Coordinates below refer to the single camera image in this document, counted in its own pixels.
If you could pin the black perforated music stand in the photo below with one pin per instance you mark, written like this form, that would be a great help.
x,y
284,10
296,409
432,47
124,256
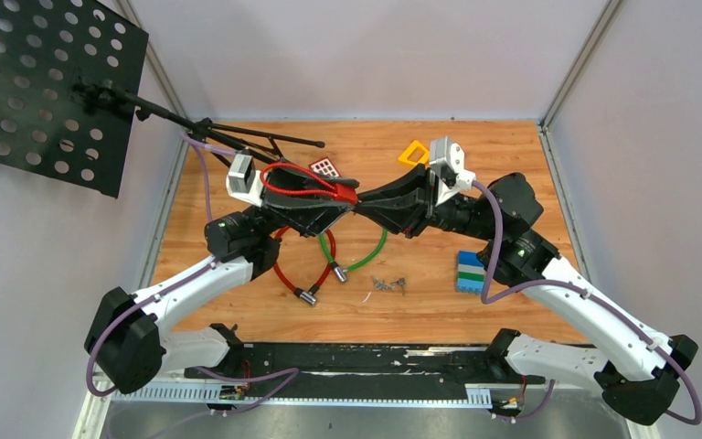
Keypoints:
x,y
70,73

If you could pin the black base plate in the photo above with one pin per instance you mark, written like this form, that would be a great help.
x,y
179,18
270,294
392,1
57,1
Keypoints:
x,y
334,371

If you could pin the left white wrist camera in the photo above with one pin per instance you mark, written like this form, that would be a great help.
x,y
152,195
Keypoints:
x,y
243,180

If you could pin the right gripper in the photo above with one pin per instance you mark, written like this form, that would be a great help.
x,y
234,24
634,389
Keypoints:
x,y
404,205

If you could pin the red cable lock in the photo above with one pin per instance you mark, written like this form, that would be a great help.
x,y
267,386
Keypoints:
x,y
309,295

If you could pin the blue green white brick stack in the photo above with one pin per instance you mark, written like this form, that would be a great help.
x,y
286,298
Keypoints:
x,y
469,273

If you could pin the silver keys of red lock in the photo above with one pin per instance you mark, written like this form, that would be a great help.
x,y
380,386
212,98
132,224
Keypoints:
x,y
379,285

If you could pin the yellow triangular toy piece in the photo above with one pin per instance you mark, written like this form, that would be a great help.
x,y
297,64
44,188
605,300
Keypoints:
x,y
415,154

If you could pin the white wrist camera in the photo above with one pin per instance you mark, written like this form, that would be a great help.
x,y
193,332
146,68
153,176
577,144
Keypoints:
x,y
447,163
243,180

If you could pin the red window toy brick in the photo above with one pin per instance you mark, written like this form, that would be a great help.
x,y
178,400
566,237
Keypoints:
x,y
325,167

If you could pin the silver keys of green lock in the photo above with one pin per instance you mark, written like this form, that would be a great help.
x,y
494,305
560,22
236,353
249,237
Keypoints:
x,y
399,284

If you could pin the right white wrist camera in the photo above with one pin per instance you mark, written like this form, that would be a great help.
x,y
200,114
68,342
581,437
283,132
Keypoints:
x,y
447,163

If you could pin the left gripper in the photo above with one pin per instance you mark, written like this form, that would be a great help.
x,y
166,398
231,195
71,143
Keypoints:
x,y
310,218

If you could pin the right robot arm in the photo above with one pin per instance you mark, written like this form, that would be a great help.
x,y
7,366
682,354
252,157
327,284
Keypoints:
x,y
635,369

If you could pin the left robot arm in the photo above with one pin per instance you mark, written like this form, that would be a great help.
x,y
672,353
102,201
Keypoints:
x,y
131,338

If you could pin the green cable lock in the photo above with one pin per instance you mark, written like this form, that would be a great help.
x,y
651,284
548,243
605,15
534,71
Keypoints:
x,y
327,243

